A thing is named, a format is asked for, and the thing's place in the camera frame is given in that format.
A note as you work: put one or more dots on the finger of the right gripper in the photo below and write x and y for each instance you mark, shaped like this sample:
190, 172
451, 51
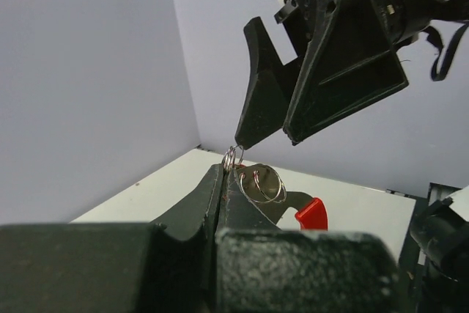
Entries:
270, 87

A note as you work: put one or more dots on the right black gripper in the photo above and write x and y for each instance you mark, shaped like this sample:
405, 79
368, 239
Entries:
350, 62

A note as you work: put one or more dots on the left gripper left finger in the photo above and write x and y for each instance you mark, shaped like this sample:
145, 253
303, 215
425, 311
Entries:
165, 265

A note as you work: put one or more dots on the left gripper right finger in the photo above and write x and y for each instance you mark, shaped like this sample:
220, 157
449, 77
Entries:
261, 268

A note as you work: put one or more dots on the red handled keyring holder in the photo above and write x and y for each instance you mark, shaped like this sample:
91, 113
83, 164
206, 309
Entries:
264, 187

